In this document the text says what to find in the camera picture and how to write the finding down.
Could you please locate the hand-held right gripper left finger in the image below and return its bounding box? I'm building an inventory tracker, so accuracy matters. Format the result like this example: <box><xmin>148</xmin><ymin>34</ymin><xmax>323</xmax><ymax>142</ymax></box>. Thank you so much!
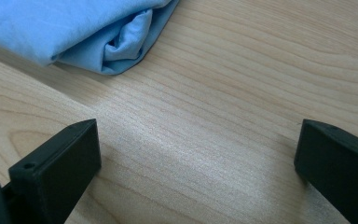
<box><xmin>2</xmin><ymin>118</ymin><xmax>103</xmax><ymax>224</ymax></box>

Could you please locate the light blue folded cloth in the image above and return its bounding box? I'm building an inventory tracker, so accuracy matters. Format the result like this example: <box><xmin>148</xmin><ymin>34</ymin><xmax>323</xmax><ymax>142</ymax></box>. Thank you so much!
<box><xmin>0</xmin><ymin>0</ymin><xmax>181</xmax><ymax>76</ymax></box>

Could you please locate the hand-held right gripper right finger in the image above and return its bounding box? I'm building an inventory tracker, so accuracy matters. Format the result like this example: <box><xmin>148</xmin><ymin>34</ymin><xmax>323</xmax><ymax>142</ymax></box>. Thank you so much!
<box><xmin>294</xmin><ymin>119</ymin><xmax>358</xmax><ymax>224</ymax></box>

